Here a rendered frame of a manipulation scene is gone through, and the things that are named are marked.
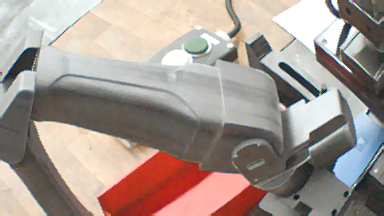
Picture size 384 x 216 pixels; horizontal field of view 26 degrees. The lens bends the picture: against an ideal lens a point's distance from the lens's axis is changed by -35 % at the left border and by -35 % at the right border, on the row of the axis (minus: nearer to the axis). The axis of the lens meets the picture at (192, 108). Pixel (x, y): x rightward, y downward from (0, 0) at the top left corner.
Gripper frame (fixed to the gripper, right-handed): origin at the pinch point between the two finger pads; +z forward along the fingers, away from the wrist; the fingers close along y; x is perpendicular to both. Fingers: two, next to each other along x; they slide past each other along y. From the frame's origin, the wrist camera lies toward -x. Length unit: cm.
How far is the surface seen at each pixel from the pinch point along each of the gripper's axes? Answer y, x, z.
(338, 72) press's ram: 12.5, 4.1, -5.5
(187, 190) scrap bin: -8.9, 20.4, 7.4
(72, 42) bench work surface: -3, 53, 13
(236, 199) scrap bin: -6.5, 12.0, 3.0
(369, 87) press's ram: 13.6, -3.6, -9.8
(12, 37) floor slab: -19, 168, 115
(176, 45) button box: 4.1, 35.7, 13.2
